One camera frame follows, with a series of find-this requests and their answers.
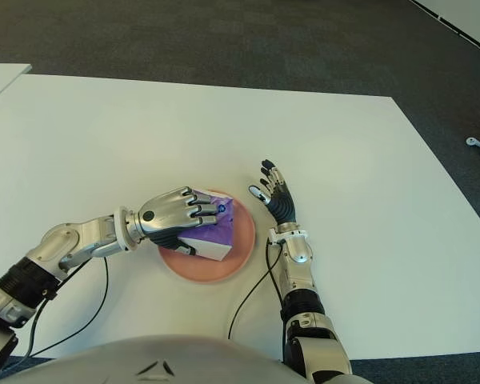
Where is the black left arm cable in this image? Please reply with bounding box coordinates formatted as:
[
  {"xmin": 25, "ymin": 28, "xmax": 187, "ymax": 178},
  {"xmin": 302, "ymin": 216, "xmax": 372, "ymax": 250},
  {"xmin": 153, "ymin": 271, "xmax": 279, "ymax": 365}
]
[{"xmin": 0, "ymin": 255, "xmax": 110, "ymax": 373}]

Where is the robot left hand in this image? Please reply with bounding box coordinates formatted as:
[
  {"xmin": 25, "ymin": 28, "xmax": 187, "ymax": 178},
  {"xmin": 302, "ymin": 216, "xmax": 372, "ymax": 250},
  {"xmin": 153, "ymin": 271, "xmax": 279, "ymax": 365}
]
[{"xmin": 126, "ymin": 186, "xmax": 221, "ymax": 257}]

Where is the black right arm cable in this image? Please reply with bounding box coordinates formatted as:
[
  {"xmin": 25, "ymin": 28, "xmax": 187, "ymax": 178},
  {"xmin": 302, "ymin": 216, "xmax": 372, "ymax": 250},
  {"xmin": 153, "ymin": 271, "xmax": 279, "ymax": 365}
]
[{"xmin": 226, "ymin": 239, "xmax": 285, "ymax": 341}]

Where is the pink round plate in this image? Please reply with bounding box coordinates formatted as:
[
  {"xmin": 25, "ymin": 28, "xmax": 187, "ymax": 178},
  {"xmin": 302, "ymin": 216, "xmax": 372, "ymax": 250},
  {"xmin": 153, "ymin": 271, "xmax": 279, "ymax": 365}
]
[{"xmin": 158, "ymin": 189, "xmax": 257, "ymax": 284}]

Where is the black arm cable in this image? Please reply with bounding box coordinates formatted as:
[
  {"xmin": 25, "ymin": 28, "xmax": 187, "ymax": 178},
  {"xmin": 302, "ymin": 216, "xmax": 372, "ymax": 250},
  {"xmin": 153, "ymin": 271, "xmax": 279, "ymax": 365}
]
[
  {"xmin": 0, "ymin": 255, "xmax": 110, "ymax": 373},
  {"xmin": 226, "ymin": 239, "xmax": 285, "ymax": 341}
]

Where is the white side table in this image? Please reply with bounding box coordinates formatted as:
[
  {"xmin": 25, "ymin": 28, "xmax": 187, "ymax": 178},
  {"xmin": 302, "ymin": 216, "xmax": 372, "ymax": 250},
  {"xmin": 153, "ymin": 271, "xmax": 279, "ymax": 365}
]
[{"xmin": 0, "ymin": 62, "xmax": 32, "ymax": 108}]

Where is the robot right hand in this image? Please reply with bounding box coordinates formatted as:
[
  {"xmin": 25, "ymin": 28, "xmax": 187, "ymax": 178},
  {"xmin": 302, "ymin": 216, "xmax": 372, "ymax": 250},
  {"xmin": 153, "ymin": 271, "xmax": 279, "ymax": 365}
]
[{"xmin": 247, "ymin": 158, "xmax": 298, "ymax": 226}]

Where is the purple tissue paper pack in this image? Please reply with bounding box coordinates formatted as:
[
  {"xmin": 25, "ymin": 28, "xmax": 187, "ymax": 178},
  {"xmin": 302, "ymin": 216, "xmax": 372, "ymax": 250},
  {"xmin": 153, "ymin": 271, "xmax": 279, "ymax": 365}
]
[{"xmin": 174, "ymin": 190, "xmax": 235, "ymax": 262}]

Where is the silver robot torso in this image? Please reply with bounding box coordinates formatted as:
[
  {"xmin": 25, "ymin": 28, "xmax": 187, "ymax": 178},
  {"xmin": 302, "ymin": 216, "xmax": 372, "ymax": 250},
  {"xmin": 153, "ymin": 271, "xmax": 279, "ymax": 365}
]
[{"xmin": 0, "ymin": 334, "xmax": 305, "ymax": 384}]

